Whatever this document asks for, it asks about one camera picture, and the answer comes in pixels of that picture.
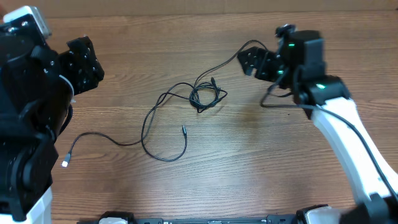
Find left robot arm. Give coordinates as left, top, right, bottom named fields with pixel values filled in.
left=1, top=15, right=104, bottom=222

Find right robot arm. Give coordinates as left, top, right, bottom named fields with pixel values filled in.
left=237, top=24, right=397, bottom=223

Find black USB cable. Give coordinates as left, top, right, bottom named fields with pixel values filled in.
left=61, top=81, right=200, bottom=168

